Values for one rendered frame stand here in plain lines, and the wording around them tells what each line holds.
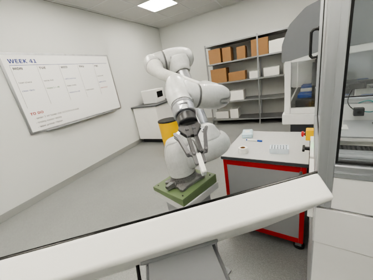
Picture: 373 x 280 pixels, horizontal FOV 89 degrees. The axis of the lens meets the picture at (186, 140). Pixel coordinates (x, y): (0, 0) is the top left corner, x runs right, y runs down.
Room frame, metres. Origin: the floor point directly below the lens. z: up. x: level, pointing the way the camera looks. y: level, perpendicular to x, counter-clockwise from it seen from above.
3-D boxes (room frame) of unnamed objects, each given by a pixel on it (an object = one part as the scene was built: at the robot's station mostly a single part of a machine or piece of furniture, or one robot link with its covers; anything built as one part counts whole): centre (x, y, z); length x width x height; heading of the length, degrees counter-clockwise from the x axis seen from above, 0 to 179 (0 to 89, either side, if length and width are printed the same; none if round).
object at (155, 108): (4.88, 0.58, 0.61); 1.15 x 0.72 x 1.22; 151
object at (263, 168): (1.44, -0.66, 0.38); 0.62 x 0.58 x 0.76; 145
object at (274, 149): (1.25, -0.66, 0.78); 0.12 x 0.08 x 0.04; 61
